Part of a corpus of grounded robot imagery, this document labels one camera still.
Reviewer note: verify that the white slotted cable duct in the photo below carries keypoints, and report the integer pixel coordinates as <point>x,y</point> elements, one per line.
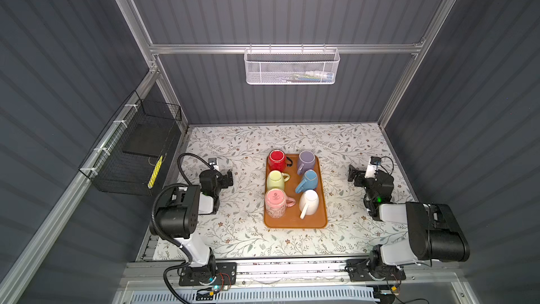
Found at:
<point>284,295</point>

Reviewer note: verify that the pink patterned mug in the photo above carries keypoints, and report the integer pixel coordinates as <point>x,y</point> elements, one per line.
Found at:
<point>276,203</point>

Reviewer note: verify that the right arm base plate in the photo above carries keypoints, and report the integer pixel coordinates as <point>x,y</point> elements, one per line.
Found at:
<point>364,269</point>

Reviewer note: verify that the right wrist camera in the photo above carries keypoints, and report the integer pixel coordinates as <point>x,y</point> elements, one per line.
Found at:
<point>373,167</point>

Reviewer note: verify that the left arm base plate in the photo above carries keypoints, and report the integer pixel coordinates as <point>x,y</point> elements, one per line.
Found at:
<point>213,274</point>

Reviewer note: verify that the black wire basket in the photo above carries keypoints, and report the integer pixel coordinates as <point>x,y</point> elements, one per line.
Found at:
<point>122,161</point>

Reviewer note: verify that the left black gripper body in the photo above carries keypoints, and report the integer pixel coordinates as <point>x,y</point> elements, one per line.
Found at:
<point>226,179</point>

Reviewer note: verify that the orange plastic tray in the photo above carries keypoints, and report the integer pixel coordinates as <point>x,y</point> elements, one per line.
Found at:
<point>291,217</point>

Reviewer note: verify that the red mug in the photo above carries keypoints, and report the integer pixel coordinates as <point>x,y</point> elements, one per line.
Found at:
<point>278,160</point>

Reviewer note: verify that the aluminium rail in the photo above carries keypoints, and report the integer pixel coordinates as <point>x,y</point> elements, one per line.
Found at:
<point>292,269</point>

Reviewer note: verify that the yellow marker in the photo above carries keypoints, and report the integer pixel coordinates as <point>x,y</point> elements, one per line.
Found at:
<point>155,173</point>

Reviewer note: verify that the white mug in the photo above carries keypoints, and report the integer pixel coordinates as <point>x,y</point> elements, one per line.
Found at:
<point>309,203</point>

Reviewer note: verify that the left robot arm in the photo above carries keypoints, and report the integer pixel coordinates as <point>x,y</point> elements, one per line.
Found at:
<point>175,213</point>

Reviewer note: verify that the blue mug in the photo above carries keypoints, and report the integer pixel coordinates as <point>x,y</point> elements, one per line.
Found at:
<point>309,181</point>

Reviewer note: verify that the light green mug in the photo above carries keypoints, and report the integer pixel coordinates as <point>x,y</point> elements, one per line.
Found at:
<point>276,180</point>

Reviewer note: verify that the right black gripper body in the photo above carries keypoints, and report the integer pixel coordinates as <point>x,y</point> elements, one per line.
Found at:
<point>356,175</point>

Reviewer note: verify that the purple mug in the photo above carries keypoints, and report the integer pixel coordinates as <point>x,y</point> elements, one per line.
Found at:
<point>306,161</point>

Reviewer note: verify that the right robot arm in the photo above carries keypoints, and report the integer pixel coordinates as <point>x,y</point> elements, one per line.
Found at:
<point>433,230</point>

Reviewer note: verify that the white wire mesh basket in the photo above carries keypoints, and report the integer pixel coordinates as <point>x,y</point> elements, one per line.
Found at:
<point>291,65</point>

